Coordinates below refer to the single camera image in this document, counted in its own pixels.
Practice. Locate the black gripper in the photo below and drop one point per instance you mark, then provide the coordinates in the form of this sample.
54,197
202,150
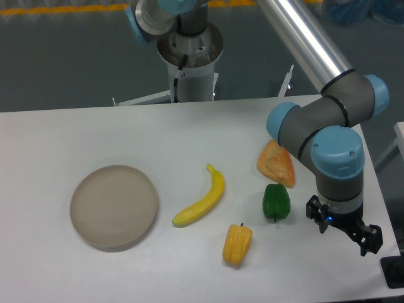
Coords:
368,237

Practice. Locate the yellow toy pepper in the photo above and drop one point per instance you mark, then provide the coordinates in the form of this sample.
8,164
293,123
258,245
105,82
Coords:
237,244

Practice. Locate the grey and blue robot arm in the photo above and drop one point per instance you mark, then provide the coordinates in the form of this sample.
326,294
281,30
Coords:
320,135

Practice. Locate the green toy pepper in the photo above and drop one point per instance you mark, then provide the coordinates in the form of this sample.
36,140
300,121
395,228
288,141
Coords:
276,202

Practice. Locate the black device at table edge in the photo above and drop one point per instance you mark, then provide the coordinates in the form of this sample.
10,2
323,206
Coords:
393,271

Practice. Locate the white furniture edge at right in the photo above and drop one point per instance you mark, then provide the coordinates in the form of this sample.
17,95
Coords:
392,150

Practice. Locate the yellow toy banana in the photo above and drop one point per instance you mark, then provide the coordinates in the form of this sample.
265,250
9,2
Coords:
204,205

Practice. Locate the blue plastic bags in background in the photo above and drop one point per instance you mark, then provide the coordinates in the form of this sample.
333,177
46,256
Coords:
348,13

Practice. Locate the beige round plate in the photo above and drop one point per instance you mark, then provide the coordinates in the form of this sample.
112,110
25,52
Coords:
114,207

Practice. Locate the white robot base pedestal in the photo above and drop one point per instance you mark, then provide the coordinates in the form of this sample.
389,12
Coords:
190,65

